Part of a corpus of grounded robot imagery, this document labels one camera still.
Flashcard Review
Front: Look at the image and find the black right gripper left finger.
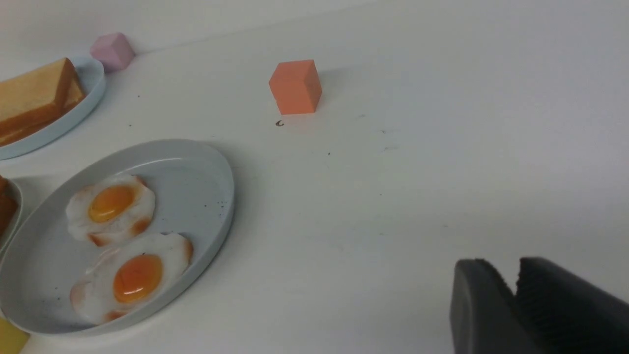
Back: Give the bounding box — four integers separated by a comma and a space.
449, 259, 544, 354

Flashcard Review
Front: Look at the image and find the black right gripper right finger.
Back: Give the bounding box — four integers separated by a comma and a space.
515, 257, 629, 354

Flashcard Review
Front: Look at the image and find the orange cube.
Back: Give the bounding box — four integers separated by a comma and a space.
269, 59, 323, 115

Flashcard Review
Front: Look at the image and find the yellow block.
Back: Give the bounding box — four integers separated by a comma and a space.
0, 318, 30, 354

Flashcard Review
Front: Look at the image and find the back fried egg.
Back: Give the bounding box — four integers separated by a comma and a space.
65, 174, 156, 247

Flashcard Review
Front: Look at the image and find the fried egg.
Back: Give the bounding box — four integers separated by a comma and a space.
70, 233, 195, 325
65, 174, 156, 247

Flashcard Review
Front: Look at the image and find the light blue bread plate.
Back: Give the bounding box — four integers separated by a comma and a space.
0, 57, 106, 160

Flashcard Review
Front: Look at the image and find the pink cube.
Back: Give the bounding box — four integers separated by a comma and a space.
90, 32, 136, 73

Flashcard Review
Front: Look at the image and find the front fried egg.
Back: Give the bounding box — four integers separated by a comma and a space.
70, 233, 195, 325

